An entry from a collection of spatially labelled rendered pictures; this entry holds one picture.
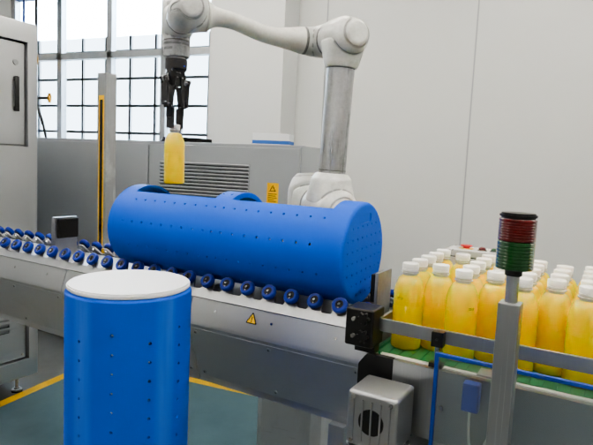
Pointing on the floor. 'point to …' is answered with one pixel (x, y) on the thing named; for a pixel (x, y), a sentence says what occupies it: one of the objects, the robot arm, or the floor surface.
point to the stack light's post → (504, 373)
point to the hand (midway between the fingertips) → (175, 118)
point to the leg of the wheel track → (336, 433)
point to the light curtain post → (105, 152)
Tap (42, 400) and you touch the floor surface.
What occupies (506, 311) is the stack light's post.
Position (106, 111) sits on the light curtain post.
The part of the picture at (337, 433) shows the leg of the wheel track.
